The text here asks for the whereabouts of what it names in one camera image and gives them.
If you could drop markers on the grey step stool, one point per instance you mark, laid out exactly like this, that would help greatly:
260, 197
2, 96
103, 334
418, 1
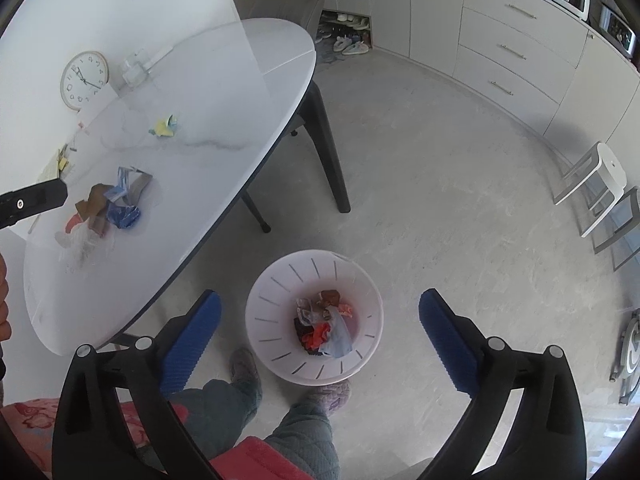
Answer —
631, 197

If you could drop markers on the pink crumpled paper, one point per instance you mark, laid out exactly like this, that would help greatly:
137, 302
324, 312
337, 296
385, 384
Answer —
345, 310

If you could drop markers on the black table leg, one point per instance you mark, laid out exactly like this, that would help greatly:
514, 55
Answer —
317, 124

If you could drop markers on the white tissue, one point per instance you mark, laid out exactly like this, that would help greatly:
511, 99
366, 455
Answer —
79, 246

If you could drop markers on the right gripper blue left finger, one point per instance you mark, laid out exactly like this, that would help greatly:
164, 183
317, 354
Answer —
91, 438

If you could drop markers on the round white wall clock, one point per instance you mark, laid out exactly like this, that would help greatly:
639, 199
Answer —
82, 78

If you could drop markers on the red paper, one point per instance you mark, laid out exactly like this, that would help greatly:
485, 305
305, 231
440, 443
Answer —
316, 336

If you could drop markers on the brown torn paper bag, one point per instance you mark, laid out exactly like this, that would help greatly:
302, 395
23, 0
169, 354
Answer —
92, 210

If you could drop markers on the shoes on low shelf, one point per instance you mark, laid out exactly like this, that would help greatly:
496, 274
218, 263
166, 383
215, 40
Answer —
343, 34

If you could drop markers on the grey fuzzy slipper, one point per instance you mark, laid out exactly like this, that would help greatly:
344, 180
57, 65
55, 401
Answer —
243, 367
329, 398

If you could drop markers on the blue crumpled paper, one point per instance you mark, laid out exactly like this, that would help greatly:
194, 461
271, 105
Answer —
122, 217

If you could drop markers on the blue white printed carton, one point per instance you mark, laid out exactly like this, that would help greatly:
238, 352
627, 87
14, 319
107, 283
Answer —
131, 182

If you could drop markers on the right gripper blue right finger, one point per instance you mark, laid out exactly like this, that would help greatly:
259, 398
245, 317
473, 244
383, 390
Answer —
547, 438

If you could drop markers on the person's grey trouser legs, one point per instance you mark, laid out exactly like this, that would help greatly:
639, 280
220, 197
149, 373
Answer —
301, 447

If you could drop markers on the brown white snack wrapper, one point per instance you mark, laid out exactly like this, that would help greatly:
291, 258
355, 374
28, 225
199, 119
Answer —
330, 298

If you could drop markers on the yellow crumpled paper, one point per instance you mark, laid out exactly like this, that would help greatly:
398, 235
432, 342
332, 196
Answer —
165, 127

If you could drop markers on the person's left hand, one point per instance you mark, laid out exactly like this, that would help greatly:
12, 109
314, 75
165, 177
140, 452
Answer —
5, 326

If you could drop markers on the clear snack bag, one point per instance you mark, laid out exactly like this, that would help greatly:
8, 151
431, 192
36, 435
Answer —
306, 312

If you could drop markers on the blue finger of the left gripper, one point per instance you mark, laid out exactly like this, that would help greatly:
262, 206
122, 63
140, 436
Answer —
28, 202

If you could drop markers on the orange red packet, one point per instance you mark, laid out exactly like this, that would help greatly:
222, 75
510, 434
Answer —
71, 224

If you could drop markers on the white step stool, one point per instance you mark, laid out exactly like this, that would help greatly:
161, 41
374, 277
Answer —
600, 165

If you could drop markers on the grey upholstered chair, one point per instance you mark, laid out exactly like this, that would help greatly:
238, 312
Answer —
305, 14

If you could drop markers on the white drawer cabinet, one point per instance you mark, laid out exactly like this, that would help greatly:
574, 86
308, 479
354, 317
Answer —
520, 54

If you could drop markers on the clear glass cup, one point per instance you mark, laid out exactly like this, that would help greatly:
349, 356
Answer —
133, 68

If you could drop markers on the white slotted trash bin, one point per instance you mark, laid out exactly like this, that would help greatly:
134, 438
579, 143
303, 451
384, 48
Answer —
274, 332

